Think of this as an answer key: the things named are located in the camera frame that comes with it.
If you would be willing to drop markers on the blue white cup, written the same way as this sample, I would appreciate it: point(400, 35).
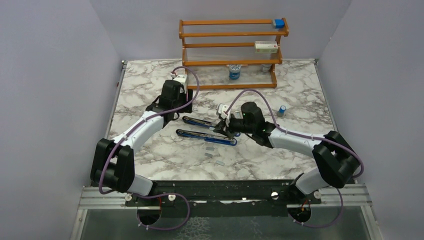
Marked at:
point(234, 71)

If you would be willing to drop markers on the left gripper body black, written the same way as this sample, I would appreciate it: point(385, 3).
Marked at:
point(183, 98)

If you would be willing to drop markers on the white green carton box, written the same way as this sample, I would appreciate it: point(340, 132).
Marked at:
point(266, 47)

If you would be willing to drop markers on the orange wooden shelf rack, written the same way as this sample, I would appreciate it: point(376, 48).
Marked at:
point(212, 45)

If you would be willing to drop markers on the blue stapler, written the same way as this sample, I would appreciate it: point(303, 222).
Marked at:
point(209, 136)

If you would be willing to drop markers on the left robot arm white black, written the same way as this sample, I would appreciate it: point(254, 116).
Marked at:
point(113, 164)

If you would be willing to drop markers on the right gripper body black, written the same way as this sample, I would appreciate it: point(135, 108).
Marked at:
point(238, 125)

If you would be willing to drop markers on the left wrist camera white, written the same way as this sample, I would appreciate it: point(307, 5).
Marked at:
point(183, 79)

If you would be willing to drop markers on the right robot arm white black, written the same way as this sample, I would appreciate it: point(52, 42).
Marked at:
point(334, 158)

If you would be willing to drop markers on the small blue capped cylinder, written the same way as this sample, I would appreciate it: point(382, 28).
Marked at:
point(281, 111)

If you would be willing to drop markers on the white small jar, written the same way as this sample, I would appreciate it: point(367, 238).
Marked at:
point(266, 67)

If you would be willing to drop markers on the blue box on top shelf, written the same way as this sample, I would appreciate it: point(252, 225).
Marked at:
point(278, 23)

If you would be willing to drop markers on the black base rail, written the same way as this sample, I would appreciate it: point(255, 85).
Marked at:
point(225, 198)

